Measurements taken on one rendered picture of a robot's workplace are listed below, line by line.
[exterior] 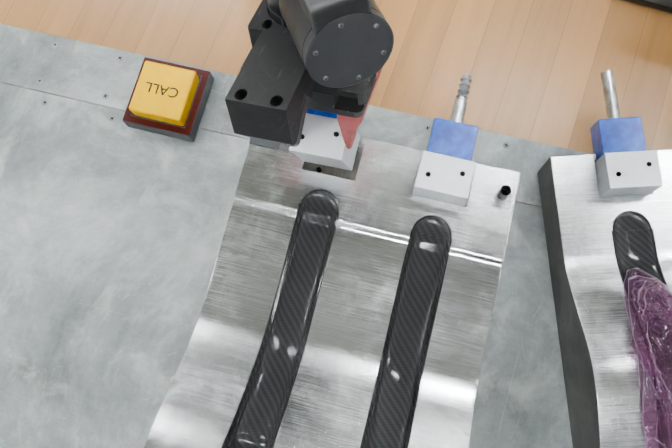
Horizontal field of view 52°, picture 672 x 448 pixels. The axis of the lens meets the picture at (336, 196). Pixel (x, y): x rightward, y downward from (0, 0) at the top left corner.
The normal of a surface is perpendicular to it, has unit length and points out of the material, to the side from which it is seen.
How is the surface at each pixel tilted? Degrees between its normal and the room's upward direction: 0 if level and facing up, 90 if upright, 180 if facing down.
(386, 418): 28
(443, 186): 0
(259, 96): 22
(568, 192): 0
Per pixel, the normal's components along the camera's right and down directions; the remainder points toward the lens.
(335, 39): 0.32, 0.75
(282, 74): -0.07, -0.59
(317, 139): -0.20, -0.14
